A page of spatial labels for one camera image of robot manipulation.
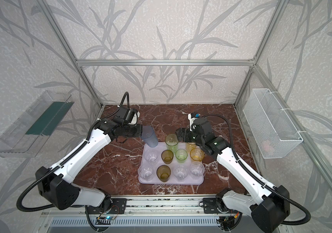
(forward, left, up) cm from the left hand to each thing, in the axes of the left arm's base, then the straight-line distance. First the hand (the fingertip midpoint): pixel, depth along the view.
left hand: (143, 131), depth 79 cm
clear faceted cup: (-7, -3, -16) cm, 17 cm away
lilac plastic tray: (-11, -16, -19) cm, 27 cm away
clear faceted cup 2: (-15, 0, -20) cm, 25 cm away
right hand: (-1, -20, +3) cm, 21 cm away
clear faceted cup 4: (-13, -31, -21) cm, 39 cm away
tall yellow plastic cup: (+2, -28, -20) cm, 35 cm away
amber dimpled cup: (-6, -13, -18) cm, 23 cm away
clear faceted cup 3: (-15, -21, -20) cm, 33 cm away
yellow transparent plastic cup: (-5, -32, -19) cm, 37 cm away
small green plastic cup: (-5, -22, -19) cm, 29 cm away
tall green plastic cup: (+1, -16, -12) cm, 20 cm away
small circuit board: (-37, +16, -21) cm, 46 cm away
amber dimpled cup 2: (-16, -11, -18) cm, 26 cm away
